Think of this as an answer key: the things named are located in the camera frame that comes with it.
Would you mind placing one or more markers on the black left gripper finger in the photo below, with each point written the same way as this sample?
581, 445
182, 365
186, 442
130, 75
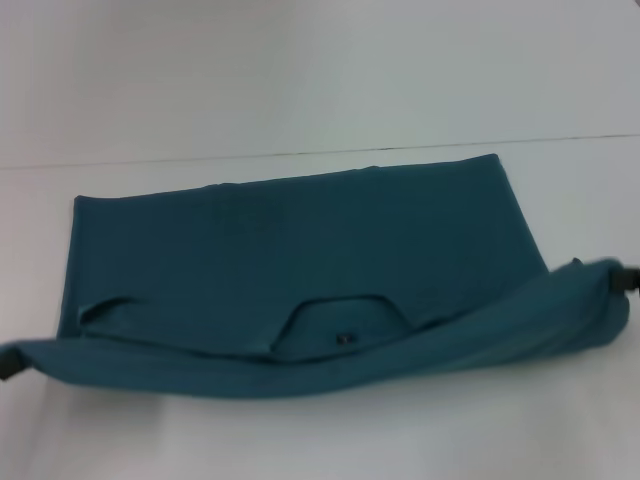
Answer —
7, 365

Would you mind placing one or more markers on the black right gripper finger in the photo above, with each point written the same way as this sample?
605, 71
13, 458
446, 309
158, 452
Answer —
627, 280

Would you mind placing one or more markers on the teal blue FREE! t-shirt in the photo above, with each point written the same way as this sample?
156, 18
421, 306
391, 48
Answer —
325, 250

